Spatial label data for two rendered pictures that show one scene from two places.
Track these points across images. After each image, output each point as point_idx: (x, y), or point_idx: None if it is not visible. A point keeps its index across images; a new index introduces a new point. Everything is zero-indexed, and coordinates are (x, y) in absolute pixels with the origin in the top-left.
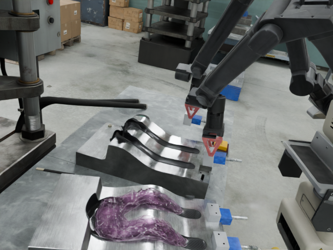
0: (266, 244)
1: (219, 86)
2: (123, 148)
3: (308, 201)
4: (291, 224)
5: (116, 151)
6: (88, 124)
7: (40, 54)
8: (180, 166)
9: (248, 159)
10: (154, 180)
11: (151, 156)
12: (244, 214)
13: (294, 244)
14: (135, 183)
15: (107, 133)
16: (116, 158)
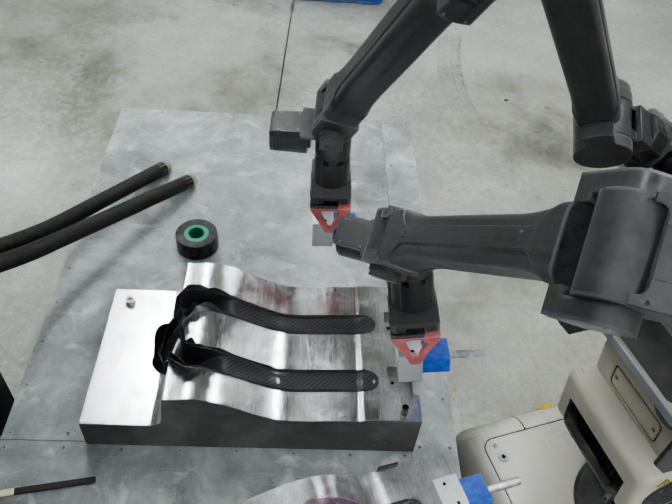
0: (517, 378)
1: (432, 267)
2: (202, 399)
3: (631, 383)
4: (597, 431)
5: (185, 406)
6: (66, 295)
7: None
8: (344, 389)
9: (441, 173)
10: (292, 437)
11: (269, 381)
12: (459, 320)
13: (608, 469)
14: (247, 451)
15: (133, 330)
16: (189, 418)
